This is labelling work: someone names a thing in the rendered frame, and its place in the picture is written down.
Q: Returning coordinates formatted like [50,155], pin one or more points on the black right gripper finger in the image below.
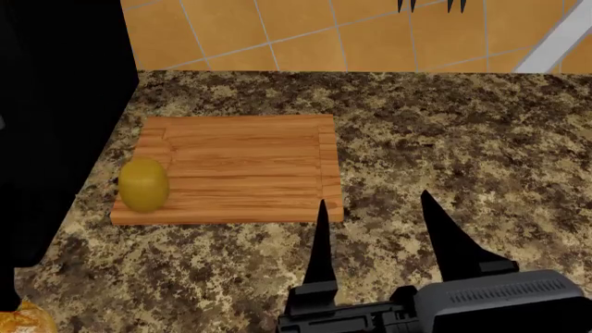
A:
[320,263]
[455,249]

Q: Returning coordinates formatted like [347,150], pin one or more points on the wooden cutting board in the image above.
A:
[245,170]

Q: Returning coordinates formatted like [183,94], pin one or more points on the white window frame bar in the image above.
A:
[555,41]

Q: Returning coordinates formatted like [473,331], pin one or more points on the yellow-green round fruit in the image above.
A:
[144,185]

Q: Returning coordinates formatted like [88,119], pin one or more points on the tall black appliance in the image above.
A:
[55,121]

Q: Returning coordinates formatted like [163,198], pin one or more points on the golden brown bread loaf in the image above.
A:
[25,320]

